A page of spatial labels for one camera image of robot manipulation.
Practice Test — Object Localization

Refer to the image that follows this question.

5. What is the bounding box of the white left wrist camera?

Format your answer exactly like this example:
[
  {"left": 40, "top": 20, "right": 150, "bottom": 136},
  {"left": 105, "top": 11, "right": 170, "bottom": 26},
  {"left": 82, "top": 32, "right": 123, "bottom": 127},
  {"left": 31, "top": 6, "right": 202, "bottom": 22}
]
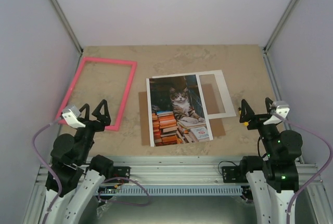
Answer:
[{"left": 61, "top": 105, "right": 85, "bottom": 129}]

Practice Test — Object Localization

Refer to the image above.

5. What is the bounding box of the pink picture frame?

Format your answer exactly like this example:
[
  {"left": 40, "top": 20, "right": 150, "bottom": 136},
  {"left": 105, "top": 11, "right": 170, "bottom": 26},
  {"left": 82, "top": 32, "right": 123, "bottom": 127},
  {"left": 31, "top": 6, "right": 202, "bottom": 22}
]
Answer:
[{"left": 56, "top": 57, "right": 137, "bottom": 131}]

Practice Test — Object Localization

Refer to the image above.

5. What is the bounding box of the right aluminium corner post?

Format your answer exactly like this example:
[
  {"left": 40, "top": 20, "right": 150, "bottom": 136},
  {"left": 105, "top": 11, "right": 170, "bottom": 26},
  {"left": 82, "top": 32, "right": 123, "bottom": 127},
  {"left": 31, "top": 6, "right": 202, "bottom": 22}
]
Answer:
[{"left": 262, "top": 0, "right": 314, "bottom": 54}]

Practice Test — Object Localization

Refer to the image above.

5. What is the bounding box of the white mat board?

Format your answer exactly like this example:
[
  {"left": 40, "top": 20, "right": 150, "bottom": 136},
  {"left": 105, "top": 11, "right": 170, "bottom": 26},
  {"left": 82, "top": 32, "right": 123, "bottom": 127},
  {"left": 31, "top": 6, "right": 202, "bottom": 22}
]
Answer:
[{"left": 152, "top": 70, "right": 236, "bottom": 120}]

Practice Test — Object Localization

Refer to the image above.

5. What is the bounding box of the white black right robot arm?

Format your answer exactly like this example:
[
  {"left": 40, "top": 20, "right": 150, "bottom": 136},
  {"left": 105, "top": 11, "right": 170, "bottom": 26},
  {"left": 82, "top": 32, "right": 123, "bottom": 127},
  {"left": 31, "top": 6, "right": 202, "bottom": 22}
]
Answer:
[{"left": 238, "top": 98, "right": 303, "bottom": 223}]

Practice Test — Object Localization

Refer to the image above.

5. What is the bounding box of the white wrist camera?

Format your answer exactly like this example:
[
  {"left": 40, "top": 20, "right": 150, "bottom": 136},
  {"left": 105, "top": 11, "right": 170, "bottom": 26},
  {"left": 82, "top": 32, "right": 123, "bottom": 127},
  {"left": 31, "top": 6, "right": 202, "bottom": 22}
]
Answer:
[
  {"left": 61, "top": 105, "right": 85, "bottom": 129},
  {"left": 263, "top": 101, "right": 290, "bottom": 125}
]

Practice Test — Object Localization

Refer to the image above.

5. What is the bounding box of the aluminium corner post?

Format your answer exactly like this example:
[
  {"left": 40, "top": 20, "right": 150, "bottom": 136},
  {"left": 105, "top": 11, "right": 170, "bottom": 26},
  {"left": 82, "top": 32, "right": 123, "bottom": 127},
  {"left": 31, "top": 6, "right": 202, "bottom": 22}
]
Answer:
[
  {"left": 35, "top": 0, "right": 84, "bottom": 58},
  {"left": 262, "top": 0, "right": 314, "bottom": 54}
]

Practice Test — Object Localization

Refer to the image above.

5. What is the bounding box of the yellow screwdriver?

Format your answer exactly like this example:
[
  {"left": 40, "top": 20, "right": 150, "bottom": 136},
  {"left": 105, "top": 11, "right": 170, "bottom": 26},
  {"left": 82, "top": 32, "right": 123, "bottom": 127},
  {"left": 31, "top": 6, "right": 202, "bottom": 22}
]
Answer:
[{"left": 238, "top": 107, "right": 249, "bottom": 127}]

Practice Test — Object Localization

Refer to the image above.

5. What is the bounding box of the left aluminium corner post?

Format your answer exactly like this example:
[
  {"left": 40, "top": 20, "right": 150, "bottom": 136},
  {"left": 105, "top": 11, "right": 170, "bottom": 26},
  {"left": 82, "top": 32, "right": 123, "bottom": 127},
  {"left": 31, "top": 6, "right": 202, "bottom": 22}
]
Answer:
[{"left": 35, "top": 0, "right": 84, "bottom": 58}]

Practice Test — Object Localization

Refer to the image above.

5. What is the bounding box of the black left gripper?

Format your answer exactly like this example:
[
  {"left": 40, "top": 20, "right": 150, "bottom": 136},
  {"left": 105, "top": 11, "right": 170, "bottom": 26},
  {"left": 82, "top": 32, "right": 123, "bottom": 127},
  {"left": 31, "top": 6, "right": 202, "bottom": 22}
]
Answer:
[{"left": 76, "top": 99, "right": 112, "bottom": 163}]

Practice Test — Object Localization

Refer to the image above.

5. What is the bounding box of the brown backing board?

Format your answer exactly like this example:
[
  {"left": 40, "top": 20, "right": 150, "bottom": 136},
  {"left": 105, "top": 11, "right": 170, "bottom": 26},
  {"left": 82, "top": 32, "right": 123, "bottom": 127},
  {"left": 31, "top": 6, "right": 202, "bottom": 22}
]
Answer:
[{"left": 138, "top": 84, "right": 226, "bottom": 146}]

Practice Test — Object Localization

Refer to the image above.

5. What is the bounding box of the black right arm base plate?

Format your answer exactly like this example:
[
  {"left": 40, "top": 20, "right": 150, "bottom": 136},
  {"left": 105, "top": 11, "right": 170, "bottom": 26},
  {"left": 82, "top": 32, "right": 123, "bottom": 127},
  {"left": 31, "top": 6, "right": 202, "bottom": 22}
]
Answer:
[{"left": 221, "top": 166, "right": 244, "bottom": 183}]

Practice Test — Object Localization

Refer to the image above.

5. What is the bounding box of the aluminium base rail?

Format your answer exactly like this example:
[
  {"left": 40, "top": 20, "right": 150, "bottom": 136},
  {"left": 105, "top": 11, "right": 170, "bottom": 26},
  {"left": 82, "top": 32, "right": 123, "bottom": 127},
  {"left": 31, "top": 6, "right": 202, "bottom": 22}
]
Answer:
[{"left": 35, "top": 155, "right": 323, "bottom": 186}]

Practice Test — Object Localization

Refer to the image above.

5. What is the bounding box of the cat photo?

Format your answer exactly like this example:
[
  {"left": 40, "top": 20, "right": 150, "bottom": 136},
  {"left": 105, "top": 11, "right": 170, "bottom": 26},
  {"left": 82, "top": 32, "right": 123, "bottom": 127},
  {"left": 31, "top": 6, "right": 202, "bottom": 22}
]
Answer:
[{"left": 146, "top": 73, "right": 213, "bottom": 147}]

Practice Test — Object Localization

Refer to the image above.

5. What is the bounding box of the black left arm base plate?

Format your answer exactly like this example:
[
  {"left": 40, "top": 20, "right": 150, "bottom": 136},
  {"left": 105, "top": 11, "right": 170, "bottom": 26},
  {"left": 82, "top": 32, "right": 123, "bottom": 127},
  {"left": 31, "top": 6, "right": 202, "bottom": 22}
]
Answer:
[{"left": 111, "top": 166, "right": 131, "bottom": 185}]

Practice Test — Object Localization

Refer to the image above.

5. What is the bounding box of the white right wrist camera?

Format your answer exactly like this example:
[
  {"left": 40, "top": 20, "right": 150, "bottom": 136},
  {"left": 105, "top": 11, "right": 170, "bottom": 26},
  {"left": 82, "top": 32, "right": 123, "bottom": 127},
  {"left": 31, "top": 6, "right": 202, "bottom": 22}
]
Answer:
[{"left": 263, "top": 101, "right": 290, "bottom": 125}]

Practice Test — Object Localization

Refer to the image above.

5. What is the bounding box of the grey slotted cable duct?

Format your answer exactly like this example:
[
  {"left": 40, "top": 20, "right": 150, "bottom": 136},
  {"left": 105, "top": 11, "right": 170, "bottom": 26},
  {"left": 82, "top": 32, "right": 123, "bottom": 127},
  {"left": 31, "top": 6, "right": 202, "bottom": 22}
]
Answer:
[{"left": 95, "top": 185, "right": 244, "bottom": 196}]

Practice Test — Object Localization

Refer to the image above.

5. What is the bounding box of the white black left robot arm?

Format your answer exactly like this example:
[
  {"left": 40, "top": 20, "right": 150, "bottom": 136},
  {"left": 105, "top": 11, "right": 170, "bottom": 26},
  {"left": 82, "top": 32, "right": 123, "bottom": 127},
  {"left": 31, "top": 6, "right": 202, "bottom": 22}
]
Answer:
[{"left": 41, "top": 99, "right": 114, "bottom": 223}]

